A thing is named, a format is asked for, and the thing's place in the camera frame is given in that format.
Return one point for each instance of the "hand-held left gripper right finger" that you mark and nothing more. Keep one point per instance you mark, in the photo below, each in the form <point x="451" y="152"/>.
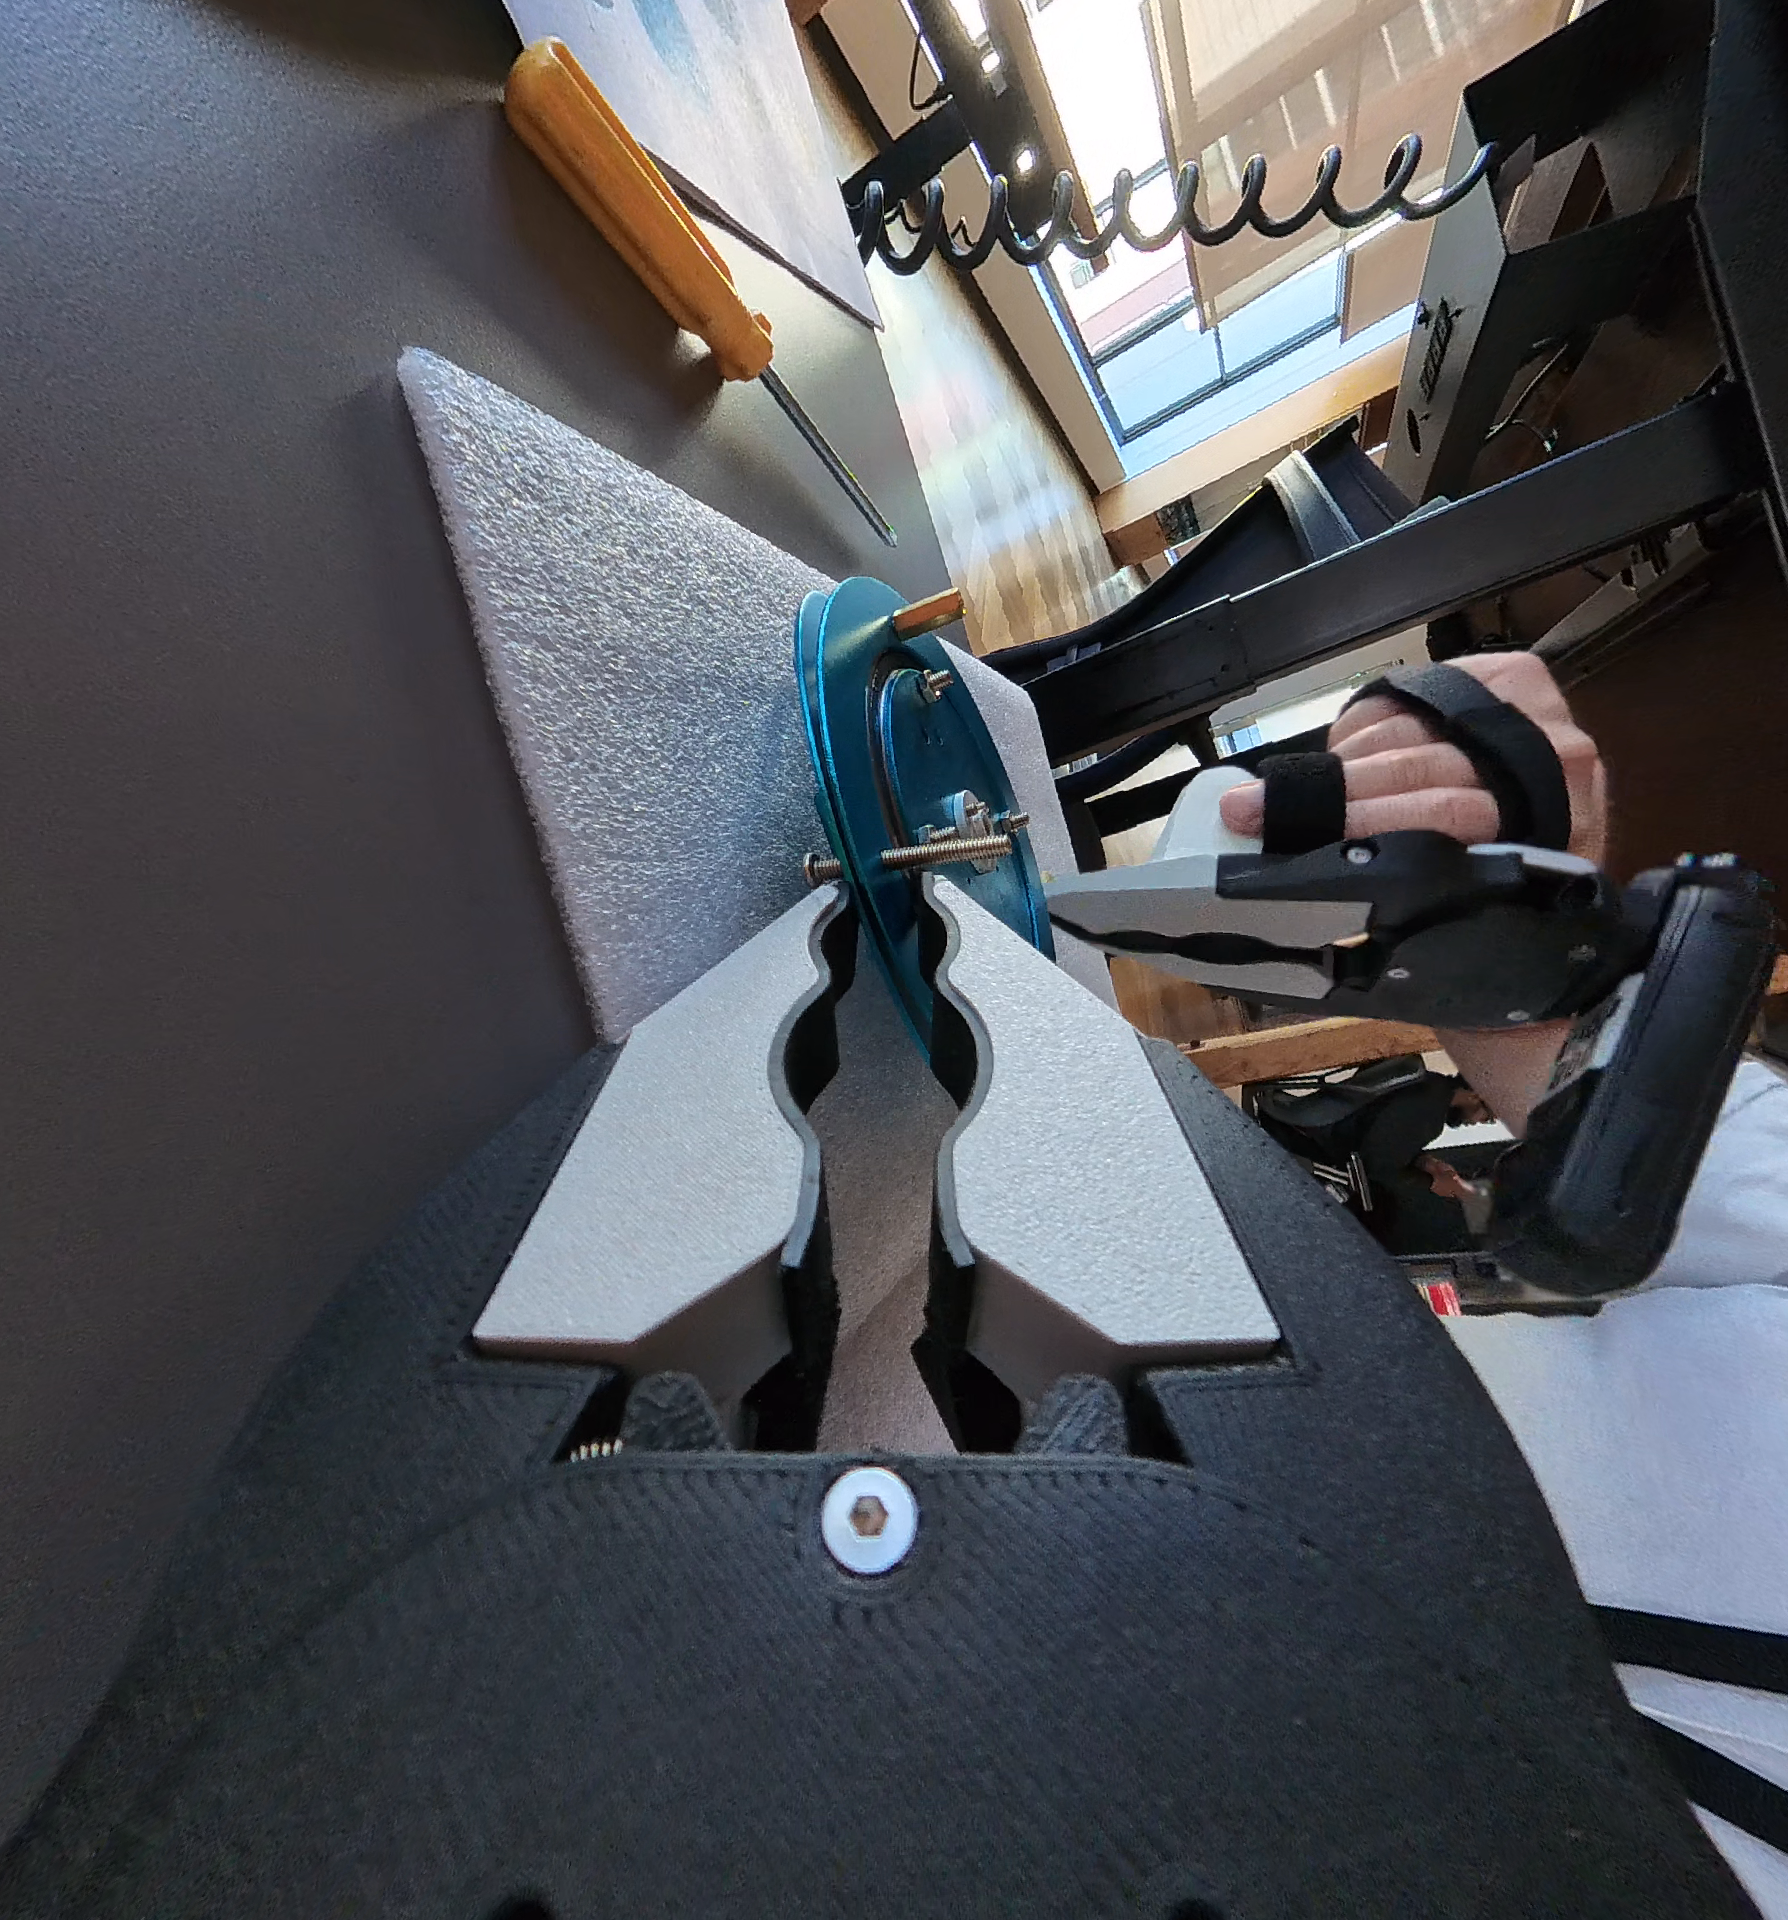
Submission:
<point x="1119" y="1199"/>

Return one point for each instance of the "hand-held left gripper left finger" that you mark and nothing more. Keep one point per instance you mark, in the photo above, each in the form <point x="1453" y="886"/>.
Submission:
<point x="655" y="1199"/>

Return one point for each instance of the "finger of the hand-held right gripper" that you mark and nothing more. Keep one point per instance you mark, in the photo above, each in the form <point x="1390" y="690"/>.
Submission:
<point x="1165" y="908"/>
<point x="1241" y="966"/>

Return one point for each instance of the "long metal screw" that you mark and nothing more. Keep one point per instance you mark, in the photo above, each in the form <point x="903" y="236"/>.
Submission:
<point x="939" y="853"/>

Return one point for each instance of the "blue metal turntable assembly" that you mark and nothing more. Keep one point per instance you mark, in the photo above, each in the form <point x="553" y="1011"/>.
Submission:
<point x="954" y="782"/>

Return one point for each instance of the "brass standoff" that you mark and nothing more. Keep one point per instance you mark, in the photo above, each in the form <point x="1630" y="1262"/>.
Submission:
<point x="932" y="609"/>

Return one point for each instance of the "person's right forearm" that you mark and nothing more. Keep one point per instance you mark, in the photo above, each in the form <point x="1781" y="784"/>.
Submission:
<point x="1492" y="1079"/>

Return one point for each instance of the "person's right hand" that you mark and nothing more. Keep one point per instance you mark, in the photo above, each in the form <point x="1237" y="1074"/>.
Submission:
<point x="1421" y="782"/>

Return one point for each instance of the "white foam sheet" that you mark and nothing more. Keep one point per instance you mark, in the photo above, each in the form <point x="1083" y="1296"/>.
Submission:
<point x="610" y="674"/>

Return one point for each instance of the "large window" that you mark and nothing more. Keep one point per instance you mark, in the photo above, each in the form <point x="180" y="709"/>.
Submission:
<point x="1119" y="91"/>

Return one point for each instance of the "open instruction booklet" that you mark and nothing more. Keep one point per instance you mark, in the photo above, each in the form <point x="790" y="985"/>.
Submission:
<point x="743" y="148"/>

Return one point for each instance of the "black metal frame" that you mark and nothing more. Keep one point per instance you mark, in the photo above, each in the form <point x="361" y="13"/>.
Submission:
<point x="1434" y="554"/>

